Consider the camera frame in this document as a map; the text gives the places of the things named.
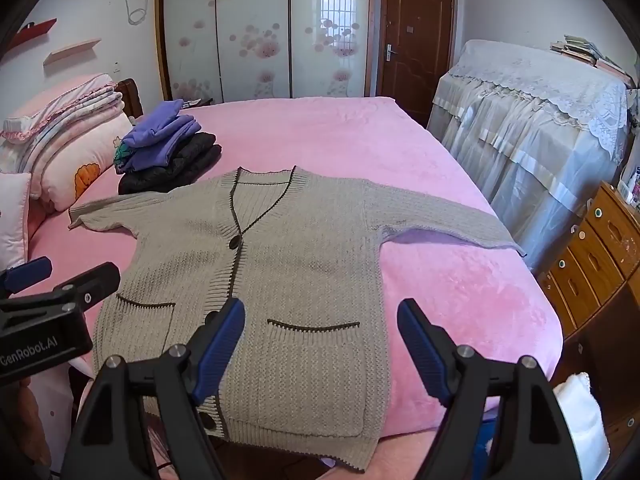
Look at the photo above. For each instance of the red wall shelf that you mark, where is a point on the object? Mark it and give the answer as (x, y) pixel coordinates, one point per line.
(32, 32)

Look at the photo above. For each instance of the white lace covered furniture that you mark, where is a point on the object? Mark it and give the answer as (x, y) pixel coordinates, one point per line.
(525, 120)

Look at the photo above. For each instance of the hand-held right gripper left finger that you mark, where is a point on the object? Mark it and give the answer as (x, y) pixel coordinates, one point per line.
(220, 340)

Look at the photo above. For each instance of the pink fleece blanket bed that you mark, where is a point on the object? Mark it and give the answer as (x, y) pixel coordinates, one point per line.
(350, 135)

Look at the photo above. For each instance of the folded black jacket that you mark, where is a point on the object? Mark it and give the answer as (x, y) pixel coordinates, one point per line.
(180, 165)

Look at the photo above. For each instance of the small pink cushion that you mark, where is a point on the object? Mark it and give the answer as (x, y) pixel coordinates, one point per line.
(12, 220)

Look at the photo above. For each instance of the wooden drawer dresser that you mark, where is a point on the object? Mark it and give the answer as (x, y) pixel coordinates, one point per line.
(595, 260)

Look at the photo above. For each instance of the stack of books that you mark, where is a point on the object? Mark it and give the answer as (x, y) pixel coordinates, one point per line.
(582, 49)

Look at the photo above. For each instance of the floral sliding door wardrobe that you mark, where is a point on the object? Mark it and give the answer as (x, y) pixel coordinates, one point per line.
(250, 25)

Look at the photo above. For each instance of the brown wooden door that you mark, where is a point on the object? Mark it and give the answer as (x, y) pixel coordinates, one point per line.
(417, 25)

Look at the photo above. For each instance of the dark wooden headboard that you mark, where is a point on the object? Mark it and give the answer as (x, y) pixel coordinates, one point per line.
(131, 97)

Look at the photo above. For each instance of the white cloth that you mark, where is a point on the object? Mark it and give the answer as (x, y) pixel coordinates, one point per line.
(582, 425)

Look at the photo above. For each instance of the folded purple garment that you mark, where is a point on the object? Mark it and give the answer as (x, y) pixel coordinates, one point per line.
(160, 132)

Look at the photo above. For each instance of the beige knit cardigan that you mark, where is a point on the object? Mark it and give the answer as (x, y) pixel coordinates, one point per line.
(300, 260)

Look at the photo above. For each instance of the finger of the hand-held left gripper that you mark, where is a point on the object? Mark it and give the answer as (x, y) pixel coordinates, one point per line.
(30, 271)
(95, 282)

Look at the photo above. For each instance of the pink wall shelf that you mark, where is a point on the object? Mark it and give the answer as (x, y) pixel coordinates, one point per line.
(72, 50)

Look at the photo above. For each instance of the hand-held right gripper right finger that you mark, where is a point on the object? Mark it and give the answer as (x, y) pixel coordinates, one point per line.
(422, 345)

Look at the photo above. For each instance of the small cosmetic bottles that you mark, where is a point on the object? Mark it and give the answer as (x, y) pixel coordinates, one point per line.
(631, 187)

